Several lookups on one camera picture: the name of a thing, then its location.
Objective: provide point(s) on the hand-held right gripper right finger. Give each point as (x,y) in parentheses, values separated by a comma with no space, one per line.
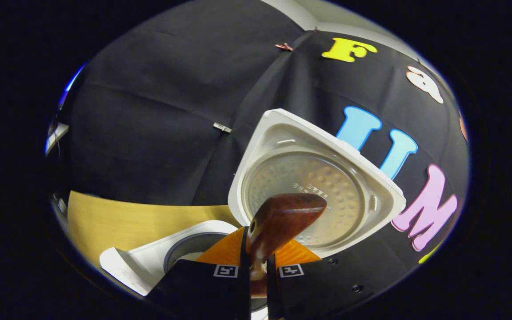
(309,293)

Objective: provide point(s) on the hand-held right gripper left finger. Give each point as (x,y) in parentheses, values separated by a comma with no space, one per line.
(202,293)

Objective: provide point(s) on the white rice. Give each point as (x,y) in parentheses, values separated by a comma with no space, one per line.
(194,257)

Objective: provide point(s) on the brown wooden spoon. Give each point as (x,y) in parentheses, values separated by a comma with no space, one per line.
(282,218)

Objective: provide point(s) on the white rice cooker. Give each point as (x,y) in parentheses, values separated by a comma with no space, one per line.
(282,142)

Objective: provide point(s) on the silver cloth clip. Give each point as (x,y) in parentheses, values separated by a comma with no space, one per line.
(222,128)

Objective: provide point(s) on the black backdrop cloth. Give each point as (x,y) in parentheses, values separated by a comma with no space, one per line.
(149,133)

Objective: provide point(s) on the copper cloth clip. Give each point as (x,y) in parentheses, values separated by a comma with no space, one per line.
(284,46)

